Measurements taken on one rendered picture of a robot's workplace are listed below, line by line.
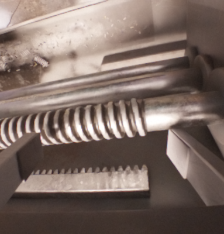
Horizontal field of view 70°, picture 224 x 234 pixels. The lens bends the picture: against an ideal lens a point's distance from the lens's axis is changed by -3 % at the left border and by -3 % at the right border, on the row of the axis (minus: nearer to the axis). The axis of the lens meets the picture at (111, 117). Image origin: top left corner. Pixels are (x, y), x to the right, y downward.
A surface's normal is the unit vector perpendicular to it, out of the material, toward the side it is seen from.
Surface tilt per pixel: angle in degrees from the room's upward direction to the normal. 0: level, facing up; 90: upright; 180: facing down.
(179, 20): 0
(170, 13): 0
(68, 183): 90
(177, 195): 90
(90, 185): 90
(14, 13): 0
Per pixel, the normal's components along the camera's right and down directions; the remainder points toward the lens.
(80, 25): -0.09, 0.63
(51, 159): -0.23, -0.77
